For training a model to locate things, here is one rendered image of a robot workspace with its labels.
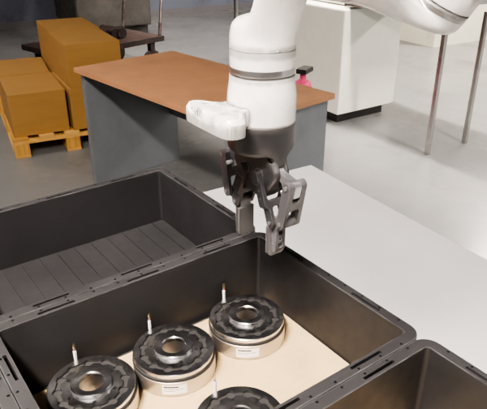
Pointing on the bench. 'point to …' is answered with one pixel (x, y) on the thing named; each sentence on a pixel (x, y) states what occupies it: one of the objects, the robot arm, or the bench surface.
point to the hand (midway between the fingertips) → (259, 231)
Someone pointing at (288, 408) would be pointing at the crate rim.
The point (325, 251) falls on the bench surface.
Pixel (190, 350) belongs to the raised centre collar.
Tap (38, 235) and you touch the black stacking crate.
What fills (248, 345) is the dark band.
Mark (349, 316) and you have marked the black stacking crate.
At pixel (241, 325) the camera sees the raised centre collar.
